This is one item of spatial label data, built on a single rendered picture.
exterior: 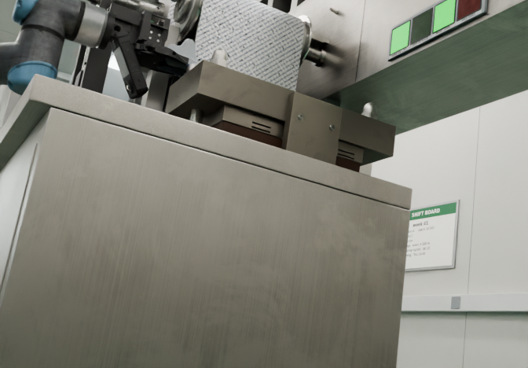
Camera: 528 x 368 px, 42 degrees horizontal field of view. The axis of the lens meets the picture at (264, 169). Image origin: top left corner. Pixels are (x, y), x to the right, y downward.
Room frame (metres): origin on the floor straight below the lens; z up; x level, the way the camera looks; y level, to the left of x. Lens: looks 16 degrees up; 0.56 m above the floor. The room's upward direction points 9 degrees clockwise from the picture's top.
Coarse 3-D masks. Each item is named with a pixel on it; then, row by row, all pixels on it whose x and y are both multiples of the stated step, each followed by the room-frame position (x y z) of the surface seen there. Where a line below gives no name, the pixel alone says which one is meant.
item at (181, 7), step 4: (180, 0) 1.31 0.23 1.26; (184, 0) 1.28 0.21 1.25; (188, 0) 1.27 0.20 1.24; (176, 4) 1.32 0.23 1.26; (180, 4) 1.30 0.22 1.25; (184, 4) 1.27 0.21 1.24; (188, 4) 1.27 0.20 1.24; (176, 8) 1.32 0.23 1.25; (180, 8) 1.30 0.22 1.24; (184, 8) 1.27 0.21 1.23; (188, 8) 1.27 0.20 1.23; (176, 12) 1.31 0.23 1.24; (180, 12) 1.29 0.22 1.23; (184, 12) 1.28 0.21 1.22; (188, 12) 1.28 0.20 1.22; (176, 16) 1.31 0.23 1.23; (180, 16) 1.29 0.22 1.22; (184, 16) 1.29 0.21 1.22; (176, 20) 1.30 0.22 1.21; (180, 20) 1.30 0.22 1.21; (184, 20) 1.30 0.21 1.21
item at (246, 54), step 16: (208, 32) 1.26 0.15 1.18; (224, 32) 1.28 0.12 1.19; (208, 48) 1.27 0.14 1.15; (224, 48) 1.28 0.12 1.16; (240, 48) 1.30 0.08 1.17; (256, 48) 1.31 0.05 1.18; (272, 48) 1.33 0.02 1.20; (240, 64) 1.30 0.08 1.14; (256, 64) 1.31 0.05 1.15; (272, 64) 1.33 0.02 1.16; (288, 64) 1.34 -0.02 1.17; (272, 80) 1.33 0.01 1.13; (288, 80) 1.35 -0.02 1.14
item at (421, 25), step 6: (426, 12) 1.11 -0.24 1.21; (420, 18) 1.13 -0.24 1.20; (426, 18) 1.11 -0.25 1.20; (414, 24) 1.14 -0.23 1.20; (420, 24) 1.12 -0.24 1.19; (426, 24) 1.11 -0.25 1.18; (414, 30) 1.14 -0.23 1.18; (420, 30) 1.12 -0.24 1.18; (426, 30) 1.11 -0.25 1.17; (414, 36) 1.14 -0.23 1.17; (420, 36) 1.12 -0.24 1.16
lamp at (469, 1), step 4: (460, 0) 1.03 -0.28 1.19; (464, 0) 1.02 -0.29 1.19; (468, 0) 1.02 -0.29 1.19; (472, 0) 1.01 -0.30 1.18; (476, 0) 1.00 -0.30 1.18; (460, 4) 1.03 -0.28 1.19; (464, 4) 1.02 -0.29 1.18; (468, 4) 1.01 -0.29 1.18; (472, 4) 1.01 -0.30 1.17; (476, 4) 1.00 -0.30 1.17; (460, 8) 1.03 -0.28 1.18; (464, 8) 1.02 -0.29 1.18; (468, 8) 1.01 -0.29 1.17; (472, 8) 1.01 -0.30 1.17; (476, 8) 1.00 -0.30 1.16; (460, 12) 1.03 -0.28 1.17; (464, 12) 1.02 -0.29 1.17; (468, 12) 1.01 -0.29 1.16; (472, 12) 1.01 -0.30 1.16; (460, 16) 1.03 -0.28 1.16; (464, 16) 1.02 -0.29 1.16
